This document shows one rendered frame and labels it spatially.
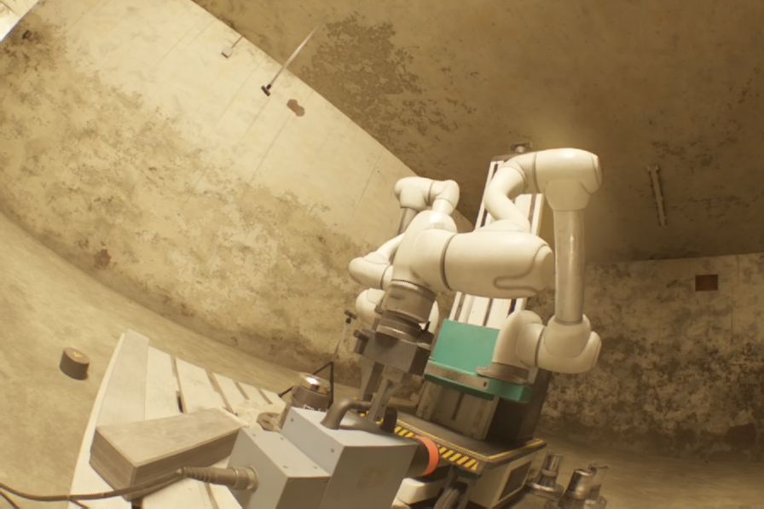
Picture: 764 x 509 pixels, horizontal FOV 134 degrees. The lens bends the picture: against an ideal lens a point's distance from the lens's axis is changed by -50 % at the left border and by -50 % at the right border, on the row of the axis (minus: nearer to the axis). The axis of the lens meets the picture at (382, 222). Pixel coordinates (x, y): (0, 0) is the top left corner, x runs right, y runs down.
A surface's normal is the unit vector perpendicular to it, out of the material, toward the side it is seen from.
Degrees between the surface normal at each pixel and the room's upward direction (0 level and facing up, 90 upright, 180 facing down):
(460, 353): 90
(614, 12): 180
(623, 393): 90
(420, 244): 89
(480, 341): 90
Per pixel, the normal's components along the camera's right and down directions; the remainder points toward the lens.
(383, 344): -0.59, -0.50
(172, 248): 0.62, -0.08
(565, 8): -0.34, 0.87
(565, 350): -0.66, 0.16
